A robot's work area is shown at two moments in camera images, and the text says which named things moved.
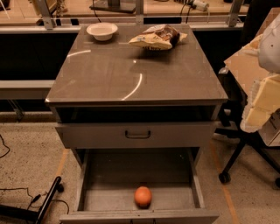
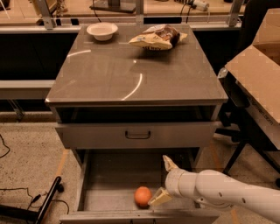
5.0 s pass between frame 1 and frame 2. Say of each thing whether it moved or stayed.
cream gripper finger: moved
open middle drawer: stayed
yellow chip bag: stayed
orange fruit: stayed
